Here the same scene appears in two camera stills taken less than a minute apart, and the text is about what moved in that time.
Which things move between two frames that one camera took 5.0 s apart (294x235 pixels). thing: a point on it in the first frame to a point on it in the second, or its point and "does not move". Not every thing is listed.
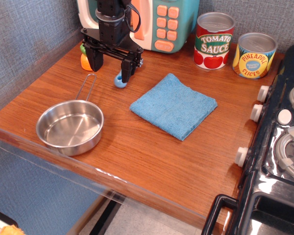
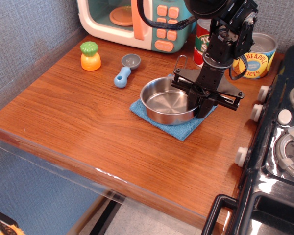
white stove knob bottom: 240,156 does not move
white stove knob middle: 256,112 does not move
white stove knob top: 262,93 does not move
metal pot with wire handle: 72,127 to 164,104
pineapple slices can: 254,55 does not move
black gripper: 113,38 to 210,82
